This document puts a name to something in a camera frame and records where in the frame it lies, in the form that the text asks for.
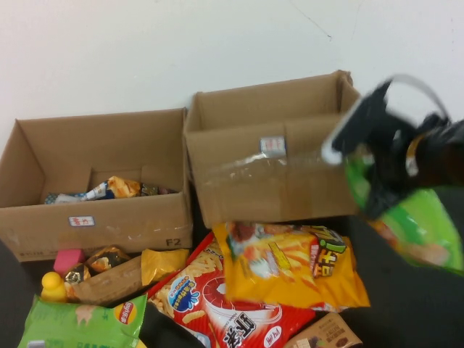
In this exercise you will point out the yellow fries snack bag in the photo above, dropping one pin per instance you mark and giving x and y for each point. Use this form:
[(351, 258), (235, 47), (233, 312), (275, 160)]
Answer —
[(290, 282)]

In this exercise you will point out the light green Lay's chips bag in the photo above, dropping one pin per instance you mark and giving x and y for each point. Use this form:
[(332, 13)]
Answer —
[(72, 322)]

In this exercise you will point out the small yellow snack packet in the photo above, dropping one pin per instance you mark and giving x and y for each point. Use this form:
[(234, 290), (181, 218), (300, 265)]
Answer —
[(159, 264)]

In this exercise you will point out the cardboard box with F2 print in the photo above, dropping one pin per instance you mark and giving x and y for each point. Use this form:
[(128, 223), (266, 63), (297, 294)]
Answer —
[(137, 221)]

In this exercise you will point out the green cucumber Lay's chips bag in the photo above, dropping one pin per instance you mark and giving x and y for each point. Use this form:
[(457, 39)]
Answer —
[(424, 217)]

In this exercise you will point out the white label with red writing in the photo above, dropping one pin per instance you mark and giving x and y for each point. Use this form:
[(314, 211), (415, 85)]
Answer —
[(81, 221)]

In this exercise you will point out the white label with blue border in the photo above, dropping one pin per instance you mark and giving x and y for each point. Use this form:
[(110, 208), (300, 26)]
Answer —
[(272, 144)]

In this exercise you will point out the orange and white snack bag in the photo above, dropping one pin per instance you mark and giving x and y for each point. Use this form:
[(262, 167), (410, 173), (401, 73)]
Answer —
[(119, 186)]

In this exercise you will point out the long brown snack packet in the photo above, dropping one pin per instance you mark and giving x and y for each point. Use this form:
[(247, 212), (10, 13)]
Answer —
[(108, 282)]

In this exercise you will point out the brown cookie box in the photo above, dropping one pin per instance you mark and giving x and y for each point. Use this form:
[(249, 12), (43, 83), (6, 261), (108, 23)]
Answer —
[(326, 333)]

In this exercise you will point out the red shrimp cracker bag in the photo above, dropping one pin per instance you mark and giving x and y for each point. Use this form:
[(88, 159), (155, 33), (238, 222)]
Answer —
[(203, 297)]

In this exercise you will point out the taped cardboard box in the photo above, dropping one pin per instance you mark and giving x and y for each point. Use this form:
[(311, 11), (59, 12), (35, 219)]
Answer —
[(253, 195)]

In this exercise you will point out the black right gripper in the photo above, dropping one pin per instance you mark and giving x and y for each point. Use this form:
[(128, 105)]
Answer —
[(391, 145)]

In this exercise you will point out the pink block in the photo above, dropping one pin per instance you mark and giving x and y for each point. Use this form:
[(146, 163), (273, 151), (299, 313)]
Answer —
[(69, 259)]

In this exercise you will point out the yellow plastic toy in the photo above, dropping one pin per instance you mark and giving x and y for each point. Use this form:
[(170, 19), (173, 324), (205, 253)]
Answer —
[(53, 286)]

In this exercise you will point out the orange and black snack packet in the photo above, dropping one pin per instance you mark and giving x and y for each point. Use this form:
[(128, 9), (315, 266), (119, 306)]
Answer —
[(108, 257), (77, 274)]

